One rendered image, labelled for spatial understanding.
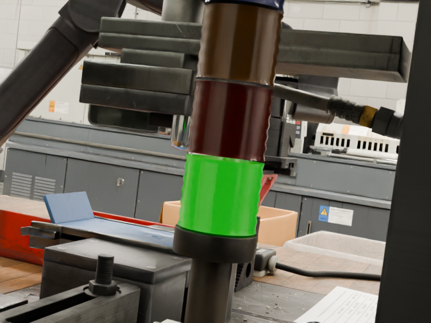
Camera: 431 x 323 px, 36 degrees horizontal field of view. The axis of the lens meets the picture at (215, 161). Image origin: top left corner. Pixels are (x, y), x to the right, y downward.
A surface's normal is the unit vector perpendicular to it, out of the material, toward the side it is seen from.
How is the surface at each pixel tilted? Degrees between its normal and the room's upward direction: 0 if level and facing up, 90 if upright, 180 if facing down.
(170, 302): 90
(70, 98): 90
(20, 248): 90
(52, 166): 90
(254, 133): 76
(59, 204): 60
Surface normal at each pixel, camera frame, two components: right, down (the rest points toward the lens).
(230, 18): -0.32, 0.25
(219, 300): 0.51, 0.11
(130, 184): -0.42, 0.00
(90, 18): 0.11, 0.07
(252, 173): 0.68, -0.12
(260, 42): 0.48, -0.14
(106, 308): 0.92, 0.14
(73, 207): 0.86, -0.38
